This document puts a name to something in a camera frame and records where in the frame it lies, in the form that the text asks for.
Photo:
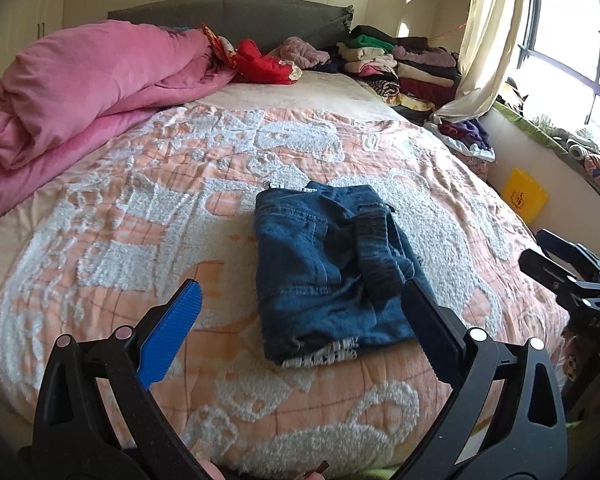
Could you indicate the window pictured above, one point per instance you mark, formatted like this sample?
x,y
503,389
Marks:
x,y
560,20

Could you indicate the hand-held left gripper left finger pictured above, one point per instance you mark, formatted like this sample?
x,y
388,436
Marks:
x,y
172,330

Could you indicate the yellow bag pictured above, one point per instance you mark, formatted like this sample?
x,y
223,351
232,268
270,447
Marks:
x,y
525,192

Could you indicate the cream wardrobe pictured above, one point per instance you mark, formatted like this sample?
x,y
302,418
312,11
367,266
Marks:
x,y
20,10

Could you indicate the pink duvet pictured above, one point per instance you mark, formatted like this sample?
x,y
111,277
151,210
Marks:
x,y
80,90

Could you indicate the cream curtain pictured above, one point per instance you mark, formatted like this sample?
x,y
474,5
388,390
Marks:
x,y
490,35

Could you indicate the stack of folded clothes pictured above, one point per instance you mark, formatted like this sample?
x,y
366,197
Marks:
x,y
420,75

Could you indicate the cream bed sheet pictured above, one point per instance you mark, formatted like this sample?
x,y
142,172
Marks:
x,y
330,95

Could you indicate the grey green cloth heap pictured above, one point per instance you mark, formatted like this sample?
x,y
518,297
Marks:
x,y
575,140

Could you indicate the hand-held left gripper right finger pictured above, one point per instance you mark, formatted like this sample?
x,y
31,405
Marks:
x,y
435,330

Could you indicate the mauve fluffy cloth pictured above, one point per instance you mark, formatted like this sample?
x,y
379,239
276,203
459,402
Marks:
x,y
300,50

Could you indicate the peach and white tufted blanket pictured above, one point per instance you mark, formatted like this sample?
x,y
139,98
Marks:
x,y
155,210

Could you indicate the red cloth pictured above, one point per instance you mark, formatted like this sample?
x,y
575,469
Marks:
x,y
260,65

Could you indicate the blue denim pants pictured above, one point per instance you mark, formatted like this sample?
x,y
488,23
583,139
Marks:
x,y
310,260

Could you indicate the purple clothes heap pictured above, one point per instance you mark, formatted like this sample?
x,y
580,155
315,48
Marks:
x,y
467,132

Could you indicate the grey headboard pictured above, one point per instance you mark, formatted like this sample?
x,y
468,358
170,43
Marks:
x,y
260,25

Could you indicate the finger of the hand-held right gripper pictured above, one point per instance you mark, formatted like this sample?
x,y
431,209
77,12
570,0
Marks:
x,y
560,280
575,257

